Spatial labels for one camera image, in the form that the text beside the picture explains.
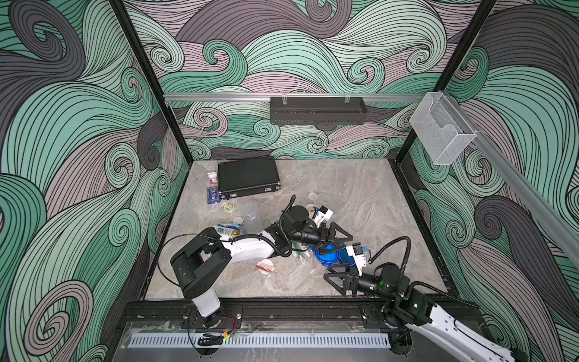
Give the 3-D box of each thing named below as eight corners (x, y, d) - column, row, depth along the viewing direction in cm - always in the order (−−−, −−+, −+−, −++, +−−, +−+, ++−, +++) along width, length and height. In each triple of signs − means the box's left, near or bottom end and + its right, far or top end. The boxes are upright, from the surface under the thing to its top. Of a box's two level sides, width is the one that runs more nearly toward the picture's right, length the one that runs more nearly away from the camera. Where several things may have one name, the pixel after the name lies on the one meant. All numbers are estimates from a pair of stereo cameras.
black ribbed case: (221, 201, 105) (218, 193, 100) (221, 168, 119) (218, 160, 114) (281, 192, 108) (281, 184, 104) (274, 161, 123) (273, 152, 118)
